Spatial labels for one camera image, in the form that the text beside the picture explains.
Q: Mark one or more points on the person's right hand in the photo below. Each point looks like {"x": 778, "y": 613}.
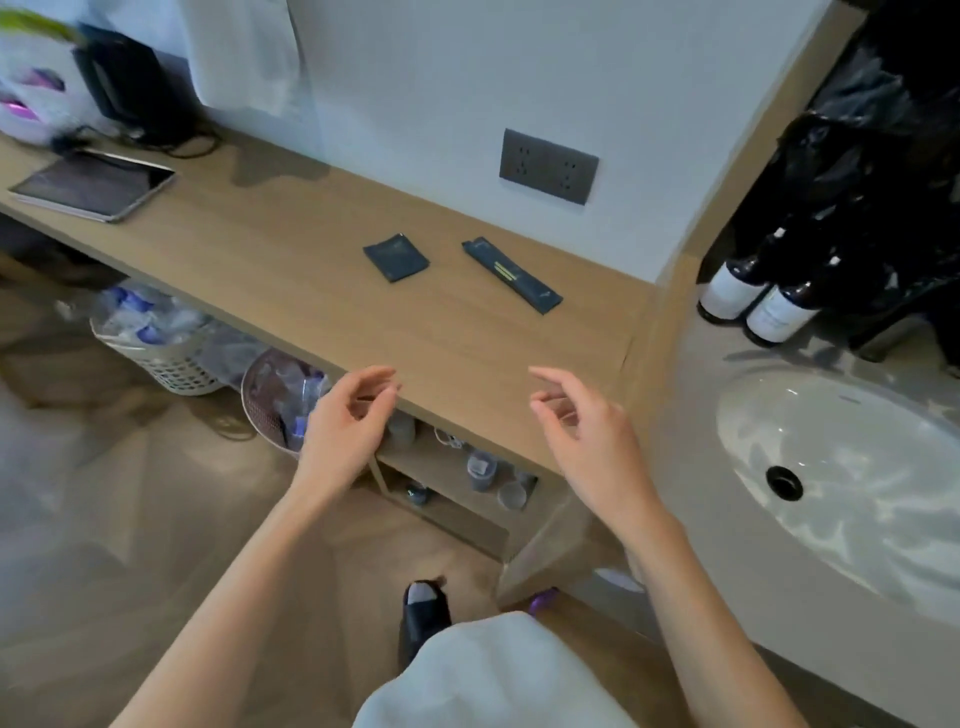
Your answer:
{"x": 600, "y": 457}

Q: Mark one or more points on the person's left hand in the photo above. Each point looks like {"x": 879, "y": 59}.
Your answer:
{"x": 337, "y": 442}

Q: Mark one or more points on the person's left thumb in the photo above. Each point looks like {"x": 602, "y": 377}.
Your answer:
{"x": 379, "y": 397}

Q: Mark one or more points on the person's right thumb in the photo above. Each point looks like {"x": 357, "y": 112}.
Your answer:
{"x": 551, "y": 418}

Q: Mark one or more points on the person's left forearm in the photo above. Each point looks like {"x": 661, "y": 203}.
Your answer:
{"x": 225, "y": 607}

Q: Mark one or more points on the person's right forearm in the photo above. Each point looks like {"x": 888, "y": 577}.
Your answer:
{"x": 705, "y": 622}

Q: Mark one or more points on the grey mug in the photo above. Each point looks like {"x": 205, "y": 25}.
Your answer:
{"x": 400, "y": 432}

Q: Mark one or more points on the grey cup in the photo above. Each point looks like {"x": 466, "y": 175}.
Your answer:
{"x": 481, "y": 471}
{"x": 513, "y": 496}

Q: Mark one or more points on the wooden shelf unit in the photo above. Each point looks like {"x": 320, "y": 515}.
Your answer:
{"x": 450, "y": 517}

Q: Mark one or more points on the dark square sachet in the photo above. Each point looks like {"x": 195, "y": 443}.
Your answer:
{"x": 396, "y": 258}

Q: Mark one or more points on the dark long sachet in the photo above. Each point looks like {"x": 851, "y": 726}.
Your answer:
{"x": 514, "y": 276}

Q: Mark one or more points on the purple slipper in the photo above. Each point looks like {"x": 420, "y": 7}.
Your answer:
{"x": 544, "y": 600}

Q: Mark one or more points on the white plastic basket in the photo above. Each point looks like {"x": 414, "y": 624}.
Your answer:
{"x": 176, "y": 367}

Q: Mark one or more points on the brown bottle white label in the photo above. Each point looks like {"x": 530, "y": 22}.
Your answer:
{"x": 735, "y": 289}
{"x": 780, "y": 311}

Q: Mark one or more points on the black slipper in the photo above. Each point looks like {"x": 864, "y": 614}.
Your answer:
{"x": 424, "y": 619}

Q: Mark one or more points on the black sink drain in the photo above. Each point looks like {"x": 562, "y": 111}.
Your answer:
{"x": 784, "y": 483}

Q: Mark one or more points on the pile of empty plastic bottles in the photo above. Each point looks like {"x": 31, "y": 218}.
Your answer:
{"x": 146, "y": 315}

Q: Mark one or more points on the person's white garment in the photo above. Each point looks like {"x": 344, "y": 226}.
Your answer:
{"x": 487, "y": 675}

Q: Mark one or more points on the white sink basin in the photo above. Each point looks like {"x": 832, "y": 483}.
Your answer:
{"x": 847, "y": 480}

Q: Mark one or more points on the grey tablet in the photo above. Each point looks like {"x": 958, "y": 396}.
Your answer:
{"x": 90, "y": 184}

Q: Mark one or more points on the white hanging towel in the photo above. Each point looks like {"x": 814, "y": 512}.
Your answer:
{"x": 240, "y": 52}

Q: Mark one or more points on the black plastic bag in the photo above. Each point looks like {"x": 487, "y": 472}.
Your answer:
{"x": 877, "y": 187}

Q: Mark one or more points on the black electric kettle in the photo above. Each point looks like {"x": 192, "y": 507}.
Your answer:
{"x": 131, "y": 82}

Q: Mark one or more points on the white plastic bag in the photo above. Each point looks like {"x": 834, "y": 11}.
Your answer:
{"x": 34, "y": 82}

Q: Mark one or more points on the grey wall power outlet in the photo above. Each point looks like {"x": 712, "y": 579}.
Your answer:
{"x": 549, "y": 166}

